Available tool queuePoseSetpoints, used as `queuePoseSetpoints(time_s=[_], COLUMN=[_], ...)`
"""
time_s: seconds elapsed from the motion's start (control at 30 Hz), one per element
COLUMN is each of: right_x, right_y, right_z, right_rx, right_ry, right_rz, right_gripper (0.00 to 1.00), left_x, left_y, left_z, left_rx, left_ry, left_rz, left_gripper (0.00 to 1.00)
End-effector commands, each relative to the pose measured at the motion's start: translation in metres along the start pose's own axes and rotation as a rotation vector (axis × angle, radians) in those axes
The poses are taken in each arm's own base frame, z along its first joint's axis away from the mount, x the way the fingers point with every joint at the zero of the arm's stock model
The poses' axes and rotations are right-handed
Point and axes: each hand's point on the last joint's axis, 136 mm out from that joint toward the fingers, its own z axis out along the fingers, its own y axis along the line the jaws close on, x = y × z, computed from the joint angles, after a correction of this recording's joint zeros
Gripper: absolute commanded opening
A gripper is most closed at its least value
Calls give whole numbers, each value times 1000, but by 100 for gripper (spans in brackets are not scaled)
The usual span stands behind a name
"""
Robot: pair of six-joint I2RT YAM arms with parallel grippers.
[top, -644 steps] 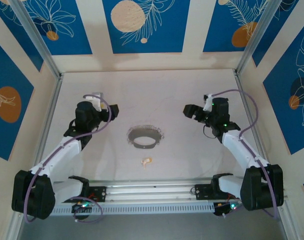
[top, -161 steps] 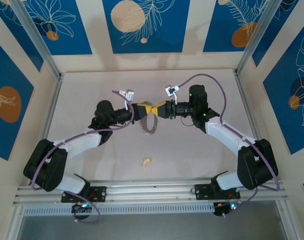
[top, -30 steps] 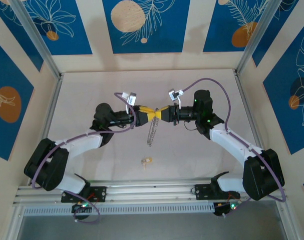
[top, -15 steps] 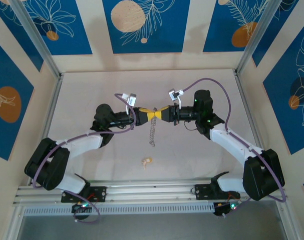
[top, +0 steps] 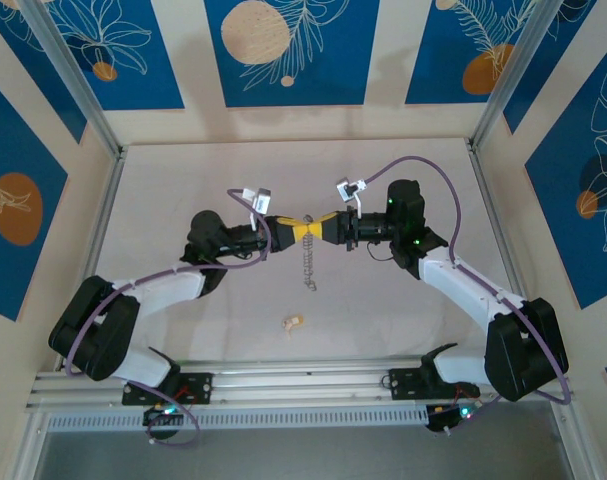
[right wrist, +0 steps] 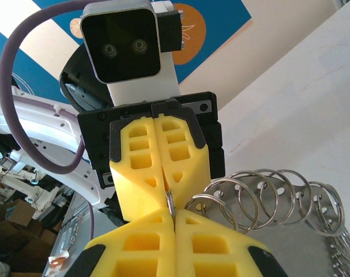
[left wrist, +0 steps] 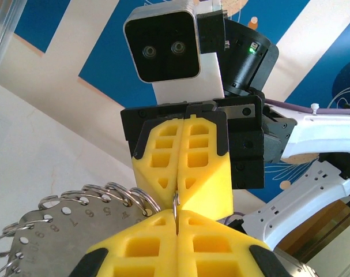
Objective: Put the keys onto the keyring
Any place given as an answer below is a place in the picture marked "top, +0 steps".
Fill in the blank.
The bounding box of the thin black wire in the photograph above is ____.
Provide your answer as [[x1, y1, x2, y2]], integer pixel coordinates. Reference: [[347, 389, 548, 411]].
[[365, 242, 399, 262]]

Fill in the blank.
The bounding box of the blue floral wall panel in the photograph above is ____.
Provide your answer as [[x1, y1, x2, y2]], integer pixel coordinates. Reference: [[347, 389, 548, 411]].
[[0, 72, 69, 323], [0, 0, 88, 145], [405, 0, 534, 106], [502, 0, 607, 135], [204, 0, 382, 108], [47, 0, 186, 111], [525, 47, 607, 311]]

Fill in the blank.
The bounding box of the aluminium frame post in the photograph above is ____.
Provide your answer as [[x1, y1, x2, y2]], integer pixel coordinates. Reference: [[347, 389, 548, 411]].
[[20, 0, 127, 161], [470, 0, 554, 151]]

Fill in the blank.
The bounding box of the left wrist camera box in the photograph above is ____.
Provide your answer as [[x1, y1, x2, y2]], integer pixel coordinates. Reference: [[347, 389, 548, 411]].
[[242, 187, 273, 231]]

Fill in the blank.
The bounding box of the grey metal sheet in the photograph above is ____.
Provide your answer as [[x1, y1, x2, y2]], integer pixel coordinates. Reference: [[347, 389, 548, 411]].
[[32, 432, 572, 480]]

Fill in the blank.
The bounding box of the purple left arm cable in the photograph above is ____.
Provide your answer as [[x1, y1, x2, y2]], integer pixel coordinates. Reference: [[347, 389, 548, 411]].
[[64, 188, 277, 449]]

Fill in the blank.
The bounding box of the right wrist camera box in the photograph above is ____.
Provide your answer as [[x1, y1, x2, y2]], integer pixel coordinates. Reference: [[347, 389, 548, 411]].
[[335, 178, 368, 214]]

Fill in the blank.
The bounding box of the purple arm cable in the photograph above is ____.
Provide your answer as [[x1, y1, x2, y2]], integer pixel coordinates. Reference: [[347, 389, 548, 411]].
[[363, 155, 572, 434], [64, 188, 277, 449]]

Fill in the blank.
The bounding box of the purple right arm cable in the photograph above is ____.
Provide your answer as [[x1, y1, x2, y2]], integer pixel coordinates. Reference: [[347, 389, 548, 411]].
[[363, 155, 572, 434]]

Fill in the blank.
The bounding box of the slotted grey cable duct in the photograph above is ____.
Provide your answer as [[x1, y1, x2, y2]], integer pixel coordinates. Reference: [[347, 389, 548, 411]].
[[46, 405, 429, 432]]

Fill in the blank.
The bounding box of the aluminium side rail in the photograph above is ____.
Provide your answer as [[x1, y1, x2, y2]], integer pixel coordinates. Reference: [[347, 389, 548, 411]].
[[52, 147, 129, 371], [465, 139, 539, 356]]

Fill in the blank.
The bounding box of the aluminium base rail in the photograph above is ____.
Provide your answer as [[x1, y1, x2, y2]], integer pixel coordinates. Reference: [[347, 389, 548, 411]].
[[25, 355, 574, 414]]

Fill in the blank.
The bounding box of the metal keyring chain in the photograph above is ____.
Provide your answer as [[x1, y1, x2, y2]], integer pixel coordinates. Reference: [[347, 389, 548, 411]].
[[300, 214, 319, 291]]

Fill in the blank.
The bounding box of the controller board with green light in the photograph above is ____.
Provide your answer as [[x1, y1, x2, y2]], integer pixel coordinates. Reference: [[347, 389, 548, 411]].
[[425, 403, 479, 434], [142, 405, 184, 429]]

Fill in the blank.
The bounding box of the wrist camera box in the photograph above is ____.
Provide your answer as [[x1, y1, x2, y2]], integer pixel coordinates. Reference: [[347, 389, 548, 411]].
[[242, 187, 273, 231], [335, 178, 368, 214]]

